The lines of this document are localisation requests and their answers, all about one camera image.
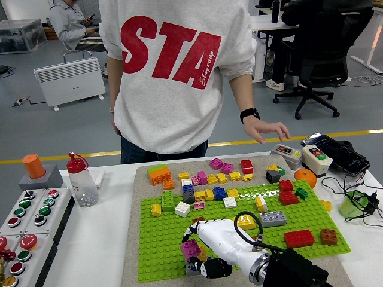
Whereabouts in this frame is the person's left hand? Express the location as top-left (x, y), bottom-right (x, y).
top-left (244, 119), bottom-right (291, 145)

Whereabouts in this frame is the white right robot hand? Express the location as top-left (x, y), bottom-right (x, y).
top-left (180, 218), bottom-right (268, 279)

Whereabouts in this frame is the person's right hand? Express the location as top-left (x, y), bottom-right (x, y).
top-left (110, 112), bottom-right (122, 137)

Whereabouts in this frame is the red long brick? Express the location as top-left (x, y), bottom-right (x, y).
top-left (283, 229), bottom-right (315, 249)

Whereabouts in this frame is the yellow arched brick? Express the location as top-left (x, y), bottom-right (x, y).
top-left (238, 214), bottom-right (257, 230)

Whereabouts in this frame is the red tall brick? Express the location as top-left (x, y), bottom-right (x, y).
top-left (241, 158), bottom-right (255, 174)

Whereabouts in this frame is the blue square brick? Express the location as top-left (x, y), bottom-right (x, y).
top-left (212, 186), bottom-right (227, 201)

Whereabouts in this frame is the grey wide brick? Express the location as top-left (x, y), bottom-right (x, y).
top-left (185, 258), bottom-right (215, 277)

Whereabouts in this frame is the dark grey cube brick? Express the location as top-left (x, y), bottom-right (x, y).
top-left (266, 169), bottom-right (282, 184)

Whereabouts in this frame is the yellow and white brick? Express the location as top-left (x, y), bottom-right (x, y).
top-left (255, 195), bottom-right (268, 213)

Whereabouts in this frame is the grey long brick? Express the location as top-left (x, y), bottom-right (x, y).
top-left (259, 210), bottom-right (287, 228)

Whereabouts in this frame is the green baseplate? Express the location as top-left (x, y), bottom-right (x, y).
top-left (136, 179), bottom-right (352, 284)

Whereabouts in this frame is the green tall brick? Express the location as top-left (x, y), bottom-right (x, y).
top-left (161, 190), bottom-right (175, 213)

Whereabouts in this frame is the orange large brick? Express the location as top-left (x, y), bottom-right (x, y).
top-left (148, 166), bottom-right (174, 186)

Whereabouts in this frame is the black wristwatch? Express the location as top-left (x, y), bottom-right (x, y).
top-left (239, 107), bottom-right (260, 124)

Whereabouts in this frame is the person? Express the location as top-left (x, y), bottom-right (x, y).
top-left (265, 0), bottom-right (330, 93)
top-left (49, 0), bottom-right (104, 51)
top-left (99, 0), bottom-right (259, 165)

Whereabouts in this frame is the white flat panel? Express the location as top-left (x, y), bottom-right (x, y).
top-left (89, 169), bottom-right (106, 190)

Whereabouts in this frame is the white panel heater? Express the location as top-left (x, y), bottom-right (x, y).
top-left (34, 57), bottom-right (107, 112)

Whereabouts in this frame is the orange fruit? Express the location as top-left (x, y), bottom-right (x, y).
top-left (294, 167), bottom-right (318, 189)

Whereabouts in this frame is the clear bottle red cap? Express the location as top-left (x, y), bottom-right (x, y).
top-left (66, 151), bottom-right (100, 208)

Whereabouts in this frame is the black handheld device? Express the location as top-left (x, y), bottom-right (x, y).
top-left (301, 132), bottom-right (372, 176)

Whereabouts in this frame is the grey square block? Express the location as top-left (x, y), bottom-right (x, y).
top-left (18, 164), bottom-right (64, 191)

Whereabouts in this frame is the metal chair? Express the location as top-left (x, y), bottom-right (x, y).
top-left (62, 41), bottom-right (93, 63)

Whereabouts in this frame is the black office chair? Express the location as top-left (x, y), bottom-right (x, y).
top-left (273, 5), bottom-right (378, 120)

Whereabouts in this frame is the orange cylinder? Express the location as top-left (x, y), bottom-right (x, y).
top-left (22, 153), bottom-right (46, 179)

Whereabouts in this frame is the floor socket box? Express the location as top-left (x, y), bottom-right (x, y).
top-left (12, 96), bottom-right (31, 108)

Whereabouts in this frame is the white desk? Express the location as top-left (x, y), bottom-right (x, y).
top-left (351, 5), bottom-right (383, 75)
top-left (250, 14), bottom-right (300, 83)

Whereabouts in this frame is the white button box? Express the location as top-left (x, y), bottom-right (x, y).
top-left (22, 187), bottom-right (75, 249)
top-left (0, 188), bottom-right (47, 237)

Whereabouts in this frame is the black bottle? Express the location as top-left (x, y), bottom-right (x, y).
top-left (270, 0), bottom-right (282, 24)

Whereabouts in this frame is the green plastic cup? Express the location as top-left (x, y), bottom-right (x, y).
top-left (339, 190), bottom-right (372, 218)

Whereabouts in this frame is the clear storage crate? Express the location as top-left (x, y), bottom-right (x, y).
top-left (0, 19), bottom-right (48, 55)

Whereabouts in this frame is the black plug adapter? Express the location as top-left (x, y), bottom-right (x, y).
top-left (360, 191), bottom-right (381, 215)

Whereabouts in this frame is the emergency stop button box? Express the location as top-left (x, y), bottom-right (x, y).
top-left (5, 233), bottom-right (59, 287)
top-left (0, 234), bottom-right (22, 282)

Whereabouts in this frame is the grey switch box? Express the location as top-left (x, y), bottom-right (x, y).
top-left (271, 142), bottom-right (304, 169)

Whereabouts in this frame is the cream switch box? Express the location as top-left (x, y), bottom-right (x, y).
top-left (302, 144), bottom-right (334, 176)

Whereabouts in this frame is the black cord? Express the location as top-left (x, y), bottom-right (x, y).
top-left (321, 173), bottom-right (383, 224)

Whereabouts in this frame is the red valve handle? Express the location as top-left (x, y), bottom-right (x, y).
top-left (0, 248), bottom-right (16, 262)

